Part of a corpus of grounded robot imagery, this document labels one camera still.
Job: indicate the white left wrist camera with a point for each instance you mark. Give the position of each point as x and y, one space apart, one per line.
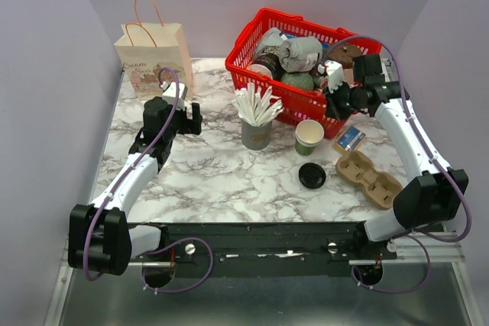
175 94

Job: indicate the cream printed paper bag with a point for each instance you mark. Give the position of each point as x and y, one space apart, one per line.
147 50

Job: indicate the white wrapped straws bundle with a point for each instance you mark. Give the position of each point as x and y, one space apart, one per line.
256 107

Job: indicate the grey wrapped bundle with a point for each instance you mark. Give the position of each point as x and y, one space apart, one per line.
300 54

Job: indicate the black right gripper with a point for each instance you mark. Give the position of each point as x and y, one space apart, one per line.
333 109

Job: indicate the red plastic shopping basket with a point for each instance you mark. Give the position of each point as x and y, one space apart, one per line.
298 105

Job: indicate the brown lidded white tub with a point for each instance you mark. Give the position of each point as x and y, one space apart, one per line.
345 54

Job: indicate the brown cardboard cup carrier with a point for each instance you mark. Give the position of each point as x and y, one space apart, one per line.
379 188

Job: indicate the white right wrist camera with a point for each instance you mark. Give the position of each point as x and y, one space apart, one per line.
330 75

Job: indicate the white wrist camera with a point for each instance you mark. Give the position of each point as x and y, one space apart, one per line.
330 75
175 94

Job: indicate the green paper coffee cup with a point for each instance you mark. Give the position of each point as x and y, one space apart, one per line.
308 134

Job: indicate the black mounting base rail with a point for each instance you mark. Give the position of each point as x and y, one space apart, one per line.
276 249

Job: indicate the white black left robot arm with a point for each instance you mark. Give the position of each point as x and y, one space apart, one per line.
101 241

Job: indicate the blue yellow card packet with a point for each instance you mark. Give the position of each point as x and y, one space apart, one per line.
350 139

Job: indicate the dark printed paper cup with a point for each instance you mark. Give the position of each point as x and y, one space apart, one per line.
267 64

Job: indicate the black plastic cup lid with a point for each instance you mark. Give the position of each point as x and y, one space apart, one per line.
312 175

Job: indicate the green textured ball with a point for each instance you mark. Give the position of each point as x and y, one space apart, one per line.
302 81

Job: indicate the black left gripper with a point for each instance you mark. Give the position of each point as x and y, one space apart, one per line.
189 125

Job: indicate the grey straw holder cup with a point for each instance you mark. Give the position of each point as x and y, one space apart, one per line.
255 138

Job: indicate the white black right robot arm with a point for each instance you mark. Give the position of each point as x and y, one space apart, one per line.
435 190

